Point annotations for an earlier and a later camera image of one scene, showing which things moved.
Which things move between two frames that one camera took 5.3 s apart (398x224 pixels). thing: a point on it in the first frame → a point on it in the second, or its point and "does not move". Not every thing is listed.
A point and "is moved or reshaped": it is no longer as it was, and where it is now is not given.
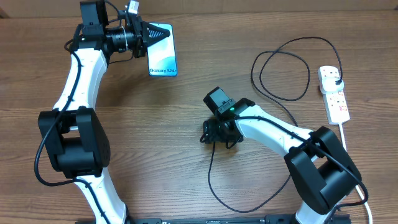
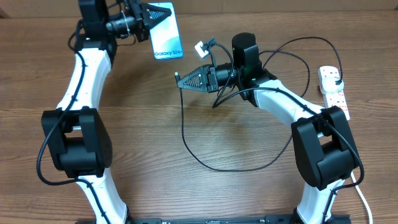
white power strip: [335, 102] does not move
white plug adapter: [328, 84] does not move
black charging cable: [222, 201] → [273, 51]
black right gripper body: [218, 134] → [219, 77]
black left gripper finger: [155, 33] → [153, 15]
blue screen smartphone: [161, 55] is moved or reshaped
